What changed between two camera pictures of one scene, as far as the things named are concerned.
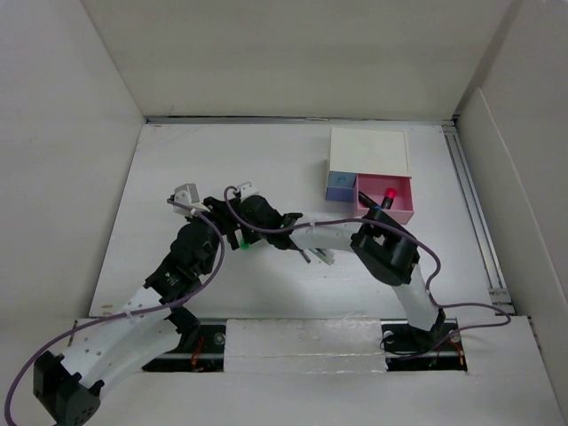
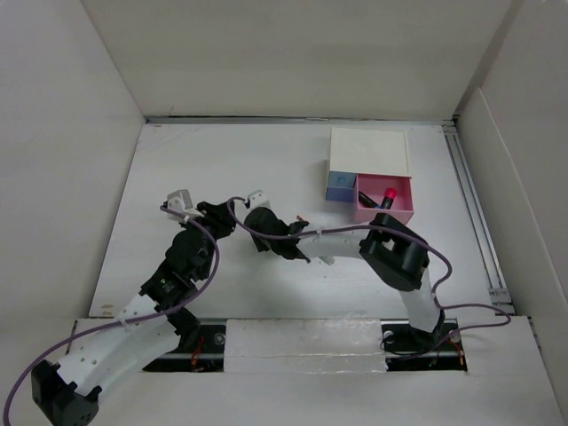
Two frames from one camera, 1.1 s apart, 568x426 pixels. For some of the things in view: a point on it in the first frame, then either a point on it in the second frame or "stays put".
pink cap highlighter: x=389 y=199 stays put
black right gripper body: x=252 y=236 → x=264 y=244
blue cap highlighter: x=367 y=201 stays put
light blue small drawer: x=342 y=178 stays put
